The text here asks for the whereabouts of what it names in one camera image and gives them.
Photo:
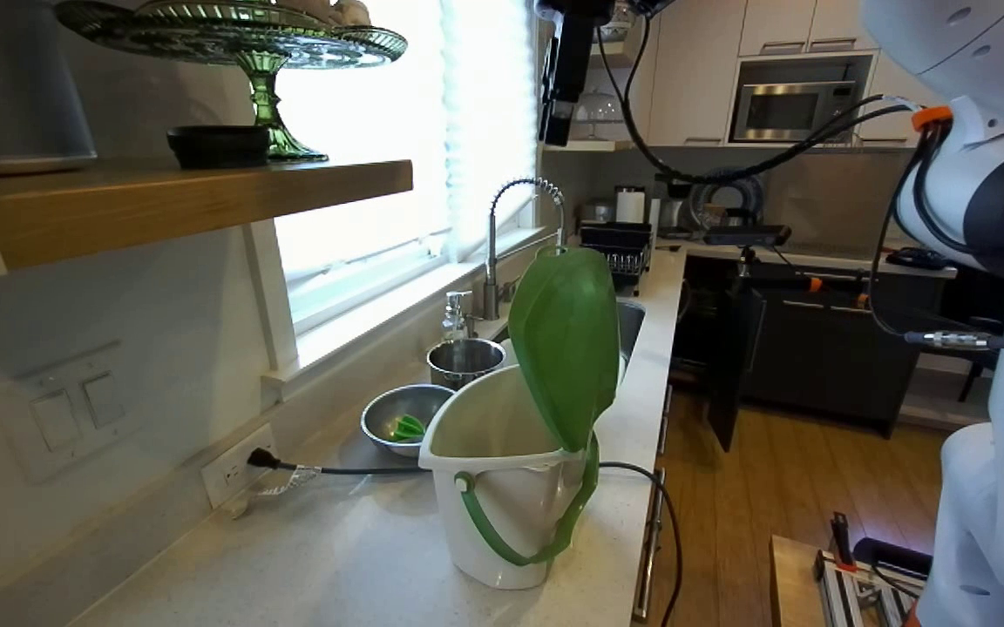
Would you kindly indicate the small steel bowl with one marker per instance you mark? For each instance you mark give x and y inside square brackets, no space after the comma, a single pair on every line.
[461,360]

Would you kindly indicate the clear soap bottle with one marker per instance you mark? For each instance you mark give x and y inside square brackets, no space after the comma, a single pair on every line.
[457,316]

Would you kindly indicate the white wall outlet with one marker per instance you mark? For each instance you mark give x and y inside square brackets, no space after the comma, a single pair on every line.
[224,480]

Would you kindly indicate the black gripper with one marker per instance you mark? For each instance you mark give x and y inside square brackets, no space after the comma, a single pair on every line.
[577,36]

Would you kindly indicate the green bin lid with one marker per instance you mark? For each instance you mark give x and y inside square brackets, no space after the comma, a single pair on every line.
[565,348]

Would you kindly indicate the green glass cake stand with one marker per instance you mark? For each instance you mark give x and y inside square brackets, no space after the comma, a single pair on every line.
[269,115]

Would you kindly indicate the steel microwave oven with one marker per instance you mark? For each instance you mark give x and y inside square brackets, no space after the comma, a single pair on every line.
[799,106]

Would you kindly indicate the steel kitchen sink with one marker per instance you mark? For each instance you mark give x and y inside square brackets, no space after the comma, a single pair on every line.
[632,330]

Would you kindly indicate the dark kitchen cabinet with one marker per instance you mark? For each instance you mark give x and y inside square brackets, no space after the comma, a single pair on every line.
[838,348]

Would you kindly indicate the chrome kitchen faucet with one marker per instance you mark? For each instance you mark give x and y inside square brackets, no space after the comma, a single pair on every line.
[493,255]

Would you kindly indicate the white window blind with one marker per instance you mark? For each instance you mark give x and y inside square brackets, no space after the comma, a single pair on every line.
[490,115]

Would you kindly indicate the wooden wall shelf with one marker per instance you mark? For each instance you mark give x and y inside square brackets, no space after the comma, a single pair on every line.
[175,203]

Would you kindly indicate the white light switch plate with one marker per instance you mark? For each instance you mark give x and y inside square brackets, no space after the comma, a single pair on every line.
[62,420]

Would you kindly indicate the grey ceramic vessel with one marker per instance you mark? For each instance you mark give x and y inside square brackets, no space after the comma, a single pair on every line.
[15,91]

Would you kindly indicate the tool tray with parts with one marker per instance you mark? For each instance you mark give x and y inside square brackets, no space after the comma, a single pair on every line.
[872,581]

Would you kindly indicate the small black bowl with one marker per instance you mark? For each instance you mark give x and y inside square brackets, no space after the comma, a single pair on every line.
[217,147]

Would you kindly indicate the wide steel mixing bowl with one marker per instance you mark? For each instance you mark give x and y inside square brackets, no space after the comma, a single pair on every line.
[379,424]

